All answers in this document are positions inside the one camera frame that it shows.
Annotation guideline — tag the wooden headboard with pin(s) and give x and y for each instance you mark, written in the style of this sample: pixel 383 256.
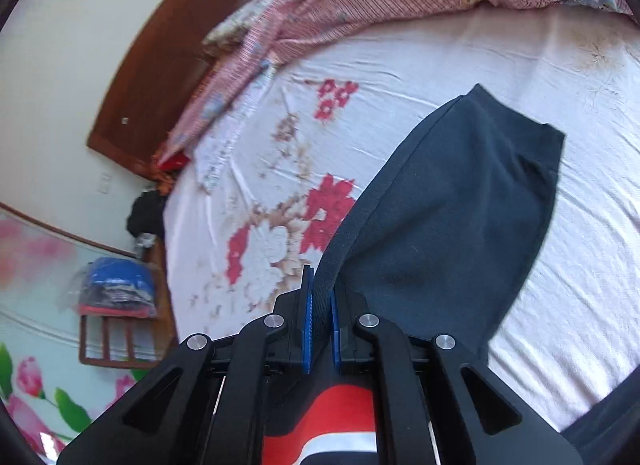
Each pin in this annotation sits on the wooden headboard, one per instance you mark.
pixel 165 55

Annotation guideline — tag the red cloth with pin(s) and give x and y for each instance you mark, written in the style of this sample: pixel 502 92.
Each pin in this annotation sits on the red cloth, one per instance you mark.
pixel 172 162

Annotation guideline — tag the floral pillow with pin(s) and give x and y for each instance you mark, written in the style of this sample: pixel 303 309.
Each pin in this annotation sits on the floral pillow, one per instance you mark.
pixel 235 25

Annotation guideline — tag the black clothing heap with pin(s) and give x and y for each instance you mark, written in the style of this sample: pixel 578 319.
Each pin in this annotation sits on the black clothing heap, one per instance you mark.
pixel 145 215

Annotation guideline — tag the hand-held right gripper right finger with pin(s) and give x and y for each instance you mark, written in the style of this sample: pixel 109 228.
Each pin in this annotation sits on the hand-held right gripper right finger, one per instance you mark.
pixel 335 330

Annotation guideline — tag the dark navy pants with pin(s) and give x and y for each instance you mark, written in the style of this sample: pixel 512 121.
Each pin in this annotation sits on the dark navy pants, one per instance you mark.
pixel 450 220

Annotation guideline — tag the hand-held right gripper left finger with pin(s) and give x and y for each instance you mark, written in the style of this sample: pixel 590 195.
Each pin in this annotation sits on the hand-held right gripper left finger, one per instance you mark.
pixel 307 320

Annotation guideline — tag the red white black jacket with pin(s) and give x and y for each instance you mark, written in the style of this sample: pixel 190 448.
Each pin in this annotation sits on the red white black jacket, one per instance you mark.
pixel 330 415

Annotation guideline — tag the white wall socket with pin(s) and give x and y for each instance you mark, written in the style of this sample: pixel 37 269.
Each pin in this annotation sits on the white wall socket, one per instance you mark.
pixel 105 184

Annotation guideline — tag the orange fringed cloth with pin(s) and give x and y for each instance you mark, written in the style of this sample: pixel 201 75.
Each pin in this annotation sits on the orange fringed cloth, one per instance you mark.
pixel 162 182

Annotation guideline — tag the bed with floral white sheet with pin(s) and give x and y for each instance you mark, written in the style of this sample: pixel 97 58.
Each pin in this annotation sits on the bed with floral white sheet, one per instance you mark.
pixel 400 70

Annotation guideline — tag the plastic bag of clothes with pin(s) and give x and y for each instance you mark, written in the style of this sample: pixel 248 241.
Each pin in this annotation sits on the plastic bag of clothes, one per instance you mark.
pixel 117 290

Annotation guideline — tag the floral print wardrobe door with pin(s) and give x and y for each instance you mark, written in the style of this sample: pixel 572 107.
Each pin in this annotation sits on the floral print wardrobe door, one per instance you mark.
pixel 40 295

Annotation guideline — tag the wooden chair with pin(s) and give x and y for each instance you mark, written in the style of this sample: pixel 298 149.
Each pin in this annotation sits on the wooden chair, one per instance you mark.
pixel 105 340

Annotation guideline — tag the wooden nightstand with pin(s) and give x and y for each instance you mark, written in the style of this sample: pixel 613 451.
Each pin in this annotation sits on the wooden nightstand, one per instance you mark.
pixel 162 285

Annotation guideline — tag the dark cloth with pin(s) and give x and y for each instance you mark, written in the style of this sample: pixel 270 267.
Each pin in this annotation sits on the dark cloth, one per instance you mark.
pixel 605 430

